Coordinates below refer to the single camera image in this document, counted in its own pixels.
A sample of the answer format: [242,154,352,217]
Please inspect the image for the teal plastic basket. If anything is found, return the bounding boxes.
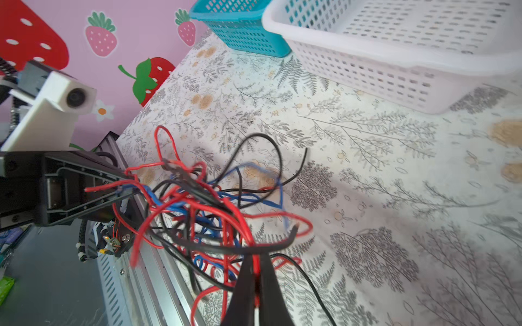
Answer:
[190,0,291,58]

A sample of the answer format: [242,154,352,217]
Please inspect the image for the floral table mat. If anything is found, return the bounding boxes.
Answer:
[118,35,521,325]

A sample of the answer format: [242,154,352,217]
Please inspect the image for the white middle plastic basket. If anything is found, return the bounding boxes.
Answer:
[262,0,521,114]

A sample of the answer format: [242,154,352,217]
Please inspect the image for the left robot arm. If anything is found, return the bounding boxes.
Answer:
[1,61,133,230]

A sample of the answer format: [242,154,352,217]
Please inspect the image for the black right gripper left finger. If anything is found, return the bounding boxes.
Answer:
[220,255,258,326]

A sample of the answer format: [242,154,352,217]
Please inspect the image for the red blue black cables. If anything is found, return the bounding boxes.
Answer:
[83,125,339,326]

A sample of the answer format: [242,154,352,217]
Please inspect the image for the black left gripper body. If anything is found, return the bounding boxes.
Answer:
[1,151,82,228]

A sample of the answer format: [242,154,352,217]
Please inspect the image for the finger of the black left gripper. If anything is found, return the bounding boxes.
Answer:
[44,190,135,226]
[44,152,129,181]

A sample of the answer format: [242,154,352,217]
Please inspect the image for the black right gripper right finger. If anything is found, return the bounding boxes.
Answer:
[258,255,294,326]

